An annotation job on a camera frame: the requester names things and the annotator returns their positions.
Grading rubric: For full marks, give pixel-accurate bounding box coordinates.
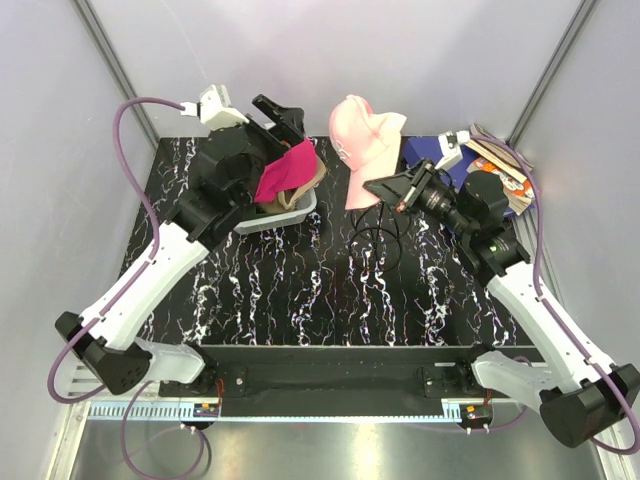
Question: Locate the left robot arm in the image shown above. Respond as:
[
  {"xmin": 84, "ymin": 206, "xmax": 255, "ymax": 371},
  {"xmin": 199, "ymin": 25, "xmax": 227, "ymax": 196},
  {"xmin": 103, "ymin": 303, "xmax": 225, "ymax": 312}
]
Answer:
[{"xmin": 55, "ymin": 90, "xmax": 308, "ymax": 396}]

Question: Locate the tan paperback book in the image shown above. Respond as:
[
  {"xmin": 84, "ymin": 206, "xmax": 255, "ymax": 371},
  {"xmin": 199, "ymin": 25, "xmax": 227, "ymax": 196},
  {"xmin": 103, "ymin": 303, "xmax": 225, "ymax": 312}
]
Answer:
[{"xmin": 460, "ymin": 124, "xmax": 532, "ymax": 182}]

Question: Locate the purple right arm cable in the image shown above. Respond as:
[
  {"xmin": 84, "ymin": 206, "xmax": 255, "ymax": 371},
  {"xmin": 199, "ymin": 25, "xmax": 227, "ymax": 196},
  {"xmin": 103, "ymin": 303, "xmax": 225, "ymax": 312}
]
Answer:
[{"xmin": 467, "ymin": 132, "xmax": 640, "ymax": 456}]

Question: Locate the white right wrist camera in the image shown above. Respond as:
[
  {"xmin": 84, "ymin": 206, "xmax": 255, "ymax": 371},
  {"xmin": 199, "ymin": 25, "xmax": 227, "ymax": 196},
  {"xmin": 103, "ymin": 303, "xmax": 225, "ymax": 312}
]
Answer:
[{"xmin": 436, "ymin": 130, "xmax": 471, "ymax": 171}]

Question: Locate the white plastic basket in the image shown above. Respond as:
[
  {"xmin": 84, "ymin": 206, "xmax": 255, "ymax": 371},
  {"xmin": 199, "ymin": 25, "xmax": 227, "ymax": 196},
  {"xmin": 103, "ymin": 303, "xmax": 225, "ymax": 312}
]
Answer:
[{"xmin": 234, "ymin": 188, "xmax": 317, "ymax": 235}]

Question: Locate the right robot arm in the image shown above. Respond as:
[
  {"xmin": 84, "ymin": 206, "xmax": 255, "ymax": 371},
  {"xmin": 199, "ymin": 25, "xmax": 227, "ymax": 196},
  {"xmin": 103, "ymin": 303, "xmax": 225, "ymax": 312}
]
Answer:
[{"xmin": 363, "ymin": 161, "xmax": 639, "ymax": 448}]

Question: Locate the beige baseball cap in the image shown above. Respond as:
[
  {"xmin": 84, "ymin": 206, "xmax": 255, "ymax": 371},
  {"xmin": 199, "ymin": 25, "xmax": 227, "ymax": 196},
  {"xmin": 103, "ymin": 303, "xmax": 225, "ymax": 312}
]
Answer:
[{"xmin": 257, "ymin": 156, "xmax": 327, "ymax": 214}]

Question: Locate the orange paperback book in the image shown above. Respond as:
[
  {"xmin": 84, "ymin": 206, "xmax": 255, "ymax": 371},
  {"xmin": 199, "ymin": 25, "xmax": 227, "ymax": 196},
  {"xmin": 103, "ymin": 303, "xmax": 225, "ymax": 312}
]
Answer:
[{"xmin": 467, "ymin": 158, "xmax": 535, "ymax": 217}]

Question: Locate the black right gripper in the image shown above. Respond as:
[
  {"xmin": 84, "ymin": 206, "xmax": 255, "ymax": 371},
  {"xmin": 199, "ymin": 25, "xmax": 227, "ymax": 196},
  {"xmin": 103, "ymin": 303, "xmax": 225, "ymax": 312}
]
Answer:
[{"xmin": 364, "ymin": 157, "xmax": 475, "ymax": 239}]

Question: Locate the blue ring binder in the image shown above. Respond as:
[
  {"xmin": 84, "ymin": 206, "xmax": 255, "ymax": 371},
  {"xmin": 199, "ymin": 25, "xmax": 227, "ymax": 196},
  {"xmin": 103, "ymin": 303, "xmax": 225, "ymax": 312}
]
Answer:
[{"xmin": 402, "ymin": 136, "xmax": 481, "ymax": 191}]

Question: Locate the light pink baseball cap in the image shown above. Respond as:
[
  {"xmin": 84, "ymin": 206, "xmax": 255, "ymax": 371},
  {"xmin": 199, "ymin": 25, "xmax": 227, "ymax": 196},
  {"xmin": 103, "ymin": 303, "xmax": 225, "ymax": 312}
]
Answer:
[{"xmin": 329, "ymin": 95, "xmax": 407, "ymax": 210}]

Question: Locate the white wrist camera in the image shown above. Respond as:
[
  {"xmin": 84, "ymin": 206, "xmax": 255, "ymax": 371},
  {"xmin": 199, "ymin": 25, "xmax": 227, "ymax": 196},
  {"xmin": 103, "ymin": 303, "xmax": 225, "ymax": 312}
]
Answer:
[
  {"xmin": 436, "ymin": 130, "xmax": 471, "ymax": 171},
  {"xmin": 180, "ymin": 85, "xmax": 249, "ymax": 131}
]

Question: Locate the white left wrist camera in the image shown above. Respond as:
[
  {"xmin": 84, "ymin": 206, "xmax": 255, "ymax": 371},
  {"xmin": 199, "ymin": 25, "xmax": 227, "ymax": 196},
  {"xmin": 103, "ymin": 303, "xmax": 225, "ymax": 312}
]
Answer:
[{"xmin": 180, "ymin": 85, "xmax": 249, "ymax": 131}]

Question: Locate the magenta baseball cap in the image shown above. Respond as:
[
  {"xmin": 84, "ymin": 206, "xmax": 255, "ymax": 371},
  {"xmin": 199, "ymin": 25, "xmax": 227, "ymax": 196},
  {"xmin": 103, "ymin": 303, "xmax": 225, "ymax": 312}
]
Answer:
[{"xmin": 254, "ymin": 138, "xmax": 317, "ymax": 203}]

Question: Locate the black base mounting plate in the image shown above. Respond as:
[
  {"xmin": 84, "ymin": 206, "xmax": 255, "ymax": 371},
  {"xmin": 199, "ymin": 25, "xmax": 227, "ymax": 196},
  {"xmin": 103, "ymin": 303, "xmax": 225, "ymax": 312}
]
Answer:
[{"xmin": 159, "ymin": 346, "xmax": 487, "ymax": 422}]

